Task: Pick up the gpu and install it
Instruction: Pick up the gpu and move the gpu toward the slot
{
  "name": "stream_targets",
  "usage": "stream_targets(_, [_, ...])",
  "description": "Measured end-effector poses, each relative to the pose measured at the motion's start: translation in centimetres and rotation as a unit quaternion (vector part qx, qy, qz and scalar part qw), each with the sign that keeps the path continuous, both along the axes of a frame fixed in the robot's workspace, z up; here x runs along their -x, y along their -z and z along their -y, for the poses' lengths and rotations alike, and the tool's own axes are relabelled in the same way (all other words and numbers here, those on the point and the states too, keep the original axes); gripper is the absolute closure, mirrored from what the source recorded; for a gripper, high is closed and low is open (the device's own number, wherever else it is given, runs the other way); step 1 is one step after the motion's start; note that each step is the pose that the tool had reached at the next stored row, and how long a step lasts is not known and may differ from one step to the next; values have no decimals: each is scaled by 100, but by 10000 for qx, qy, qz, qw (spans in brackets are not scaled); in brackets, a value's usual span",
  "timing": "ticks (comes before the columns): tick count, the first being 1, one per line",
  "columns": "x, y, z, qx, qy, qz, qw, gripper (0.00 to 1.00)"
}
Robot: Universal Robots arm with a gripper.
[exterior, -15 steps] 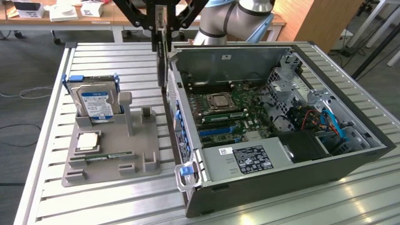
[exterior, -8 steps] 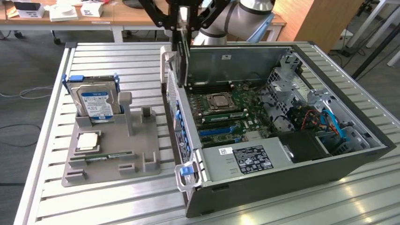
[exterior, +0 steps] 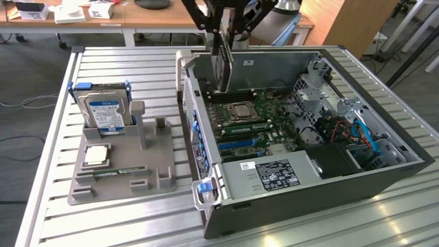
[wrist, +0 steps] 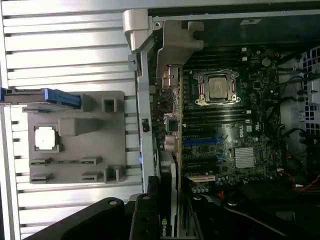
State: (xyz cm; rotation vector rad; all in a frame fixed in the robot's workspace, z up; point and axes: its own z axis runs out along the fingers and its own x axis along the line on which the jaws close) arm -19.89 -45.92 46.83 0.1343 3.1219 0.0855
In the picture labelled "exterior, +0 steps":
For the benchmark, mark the wooden desk with white legs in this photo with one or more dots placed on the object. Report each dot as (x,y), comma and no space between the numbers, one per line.
(41,22)

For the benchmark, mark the blue case latch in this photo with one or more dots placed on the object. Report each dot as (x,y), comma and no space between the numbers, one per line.
(204,187)

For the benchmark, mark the white boxes on desk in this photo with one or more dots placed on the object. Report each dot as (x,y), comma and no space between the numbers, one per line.
(69,16)

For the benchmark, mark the white box with black lid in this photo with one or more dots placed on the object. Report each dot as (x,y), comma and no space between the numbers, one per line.
(33,14)

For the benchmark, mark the white labelled box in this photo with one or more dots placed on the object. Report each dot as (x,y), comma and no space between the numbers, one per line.
(101,11)

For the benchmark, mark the perforated metal bracket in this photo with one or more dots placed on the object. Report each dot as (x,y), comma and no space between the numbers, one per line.
(309,103)

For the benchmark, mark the black round base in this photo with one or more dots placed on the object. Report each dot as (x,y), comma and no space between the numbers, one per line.
(151,3)

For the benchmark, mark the brown cardboard piece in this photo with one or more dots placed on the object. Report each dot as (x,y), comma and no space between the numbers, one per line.
(13,13)

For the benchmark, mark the CPU socket with metal frame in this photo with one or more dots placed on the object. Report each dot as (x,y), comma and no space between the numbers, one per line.
(241,110)

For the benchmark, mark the black slanted pole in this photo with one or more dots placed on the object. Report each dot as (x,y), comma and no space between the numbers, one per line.
(413,57)

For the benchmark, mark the black graphics card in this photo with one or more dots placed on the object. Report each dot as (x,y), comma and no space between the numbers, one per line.
(225,69)

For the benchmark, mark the hard disk with blue rails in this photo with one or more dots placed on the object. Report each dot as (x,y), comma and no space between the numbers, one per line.
(103,110)

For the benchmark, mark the grey plastic parts rack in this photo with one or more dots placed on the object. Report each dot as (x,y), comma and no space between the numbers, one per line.
(127,154)

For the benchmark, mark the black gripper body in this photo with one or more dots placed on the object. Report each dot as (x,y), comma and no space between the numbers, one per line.
(241,3)

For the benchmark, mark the blue expansion slot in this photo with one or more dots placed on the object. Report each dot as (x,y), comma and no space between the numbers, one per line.
(237,144)

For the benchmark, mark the grey power supply unit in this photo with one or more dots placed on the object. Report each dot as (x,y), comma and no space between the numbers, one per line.
(248,185)

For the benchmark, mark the black fan shroud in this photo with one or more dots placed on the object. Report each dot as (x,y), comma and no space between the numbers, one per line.
(333,159)

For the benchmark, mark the white table frame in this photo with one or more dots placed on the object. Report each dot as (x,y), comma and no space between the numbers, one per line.
(396,31)

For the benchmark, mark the white socket box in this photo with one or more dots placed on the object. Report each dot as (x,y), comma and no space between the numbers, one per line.
(377,41)

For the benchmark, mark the silver CPU chip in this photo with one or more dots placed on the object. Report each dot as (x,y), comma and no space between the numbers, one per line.
(97,155)

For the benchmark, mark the wooden cabinet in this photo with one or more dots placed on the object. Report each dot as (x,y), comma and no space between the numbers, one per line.
(350,25)

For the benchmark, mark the black open PC case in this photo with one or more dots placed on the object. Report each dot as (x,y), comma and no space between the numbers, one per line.
(309,205)

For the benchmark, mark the green motherboard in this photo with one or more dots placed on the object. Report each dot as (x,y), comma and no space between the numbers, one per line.
(284,139)

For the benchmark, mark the metal disk bay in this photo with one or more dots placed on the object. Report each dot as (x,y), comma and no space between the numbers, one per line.
(361,110)

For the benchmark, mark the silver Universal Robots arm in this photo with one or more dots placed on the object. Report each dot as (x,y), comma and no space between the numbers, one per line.
(272,23)

